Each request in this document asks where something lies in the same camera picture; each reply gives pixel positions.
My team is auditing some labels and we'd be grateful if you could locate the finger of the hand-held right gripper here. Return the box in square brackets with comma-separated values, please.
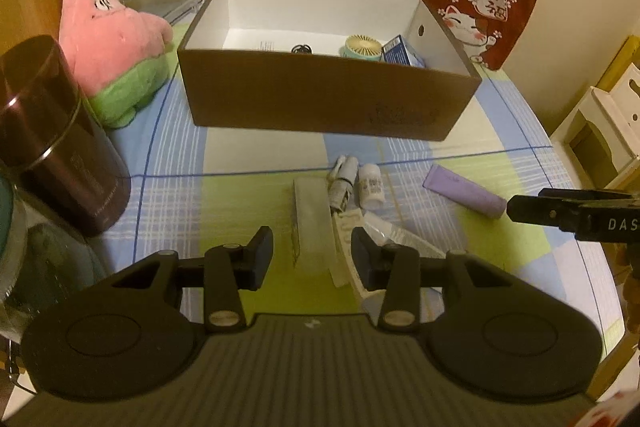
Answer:
[539, 188, 640, 204]
[506, 194, 591, 234]

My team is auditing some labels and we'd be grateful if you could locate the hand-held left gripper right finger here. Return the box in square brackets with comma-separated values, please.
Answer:
[351, 227, 516, 333]

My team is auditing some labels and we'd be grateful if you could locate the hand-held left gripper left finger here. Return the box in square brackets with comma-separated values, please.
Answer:
[107, 225, 275, 334]

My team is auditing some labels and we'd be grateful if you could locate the white striped packet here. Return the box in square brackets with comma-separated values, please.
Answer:
[330, 209, 381, 303]

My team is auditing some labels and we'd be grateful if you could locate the white sachet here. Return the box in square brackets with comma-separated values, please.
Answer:
[362, 212, 468, 260]

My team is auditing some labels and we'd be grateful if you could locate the frosted translucent plastic case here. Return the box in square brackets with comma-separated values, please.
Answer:
[291, 178, 337, 278]

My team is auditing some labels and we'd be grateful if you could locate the white pill bottle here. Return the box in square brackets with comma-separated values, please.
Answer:
[358, 163, 385, 209]

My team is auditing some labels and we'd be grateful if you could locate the grey small tube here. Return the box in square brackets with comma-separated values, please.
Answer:
[327, 155, 359, 214]

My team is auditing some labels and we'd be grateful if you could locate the purple tube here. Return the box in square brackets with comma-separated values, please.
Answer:
[422, 164, 507, 219]

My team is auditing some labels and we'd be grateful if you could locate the brown cardboard box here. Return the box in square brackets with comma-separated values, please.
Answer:
[177, 0, 482, 142]

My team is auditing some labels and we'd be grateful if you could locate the blue white medicine box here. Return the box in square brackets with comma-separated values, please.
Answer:
[381, 35, 426, 68]

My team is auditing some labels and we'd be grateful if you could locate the mint green handheld fan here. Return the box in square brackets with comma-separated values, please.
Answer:
[342, 35, 383, 59]

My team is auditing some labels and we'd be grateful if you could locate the white wooden stool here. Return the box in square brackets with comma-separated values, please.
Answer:
[550, 62, 640, 190]

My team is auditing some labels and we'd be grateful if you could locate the blue-tinted glass jar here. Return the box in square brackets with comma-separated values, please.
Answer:
[0, 162, 108, 348]

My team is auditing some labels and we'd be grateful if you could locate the maroon metal canister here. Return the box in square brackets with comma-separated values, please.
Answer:
[0, 34, 132, 238]

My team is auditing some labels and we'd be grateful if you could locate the pink starfish plush toy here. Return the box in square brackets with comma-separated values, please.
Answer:
[58, 0, 175, 128]

